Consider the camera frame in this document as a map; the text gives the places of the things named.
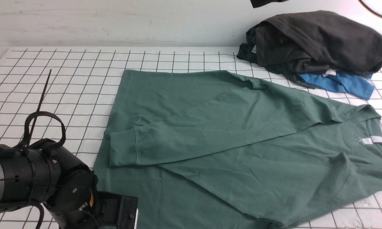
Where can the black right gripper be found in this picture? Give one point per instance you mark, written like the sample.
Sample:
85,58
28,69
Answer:
260,3

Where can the green long-sleeve shirt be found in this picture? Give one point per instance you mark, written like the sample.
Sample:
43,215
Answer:
218,150

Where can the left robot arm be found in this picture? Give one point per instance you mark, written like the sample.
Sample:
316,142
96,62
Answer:
59,182

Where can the dark grey garment pile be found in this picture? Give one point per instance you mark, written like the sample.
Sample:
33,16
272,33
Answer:
312,42

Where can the white garment under pile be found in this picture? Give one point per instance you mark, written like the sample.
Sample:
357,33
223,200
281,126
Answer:
330,72

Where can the blue garment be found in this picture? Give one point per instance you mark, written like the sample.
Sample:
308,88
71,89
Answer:
343,82

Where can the white grid tablecloth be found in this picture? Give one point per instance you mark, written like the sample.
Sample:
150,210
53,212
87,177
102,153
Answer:
83,82

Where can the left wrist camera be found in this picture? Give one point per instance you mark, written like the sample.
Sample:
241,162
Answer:
116,210

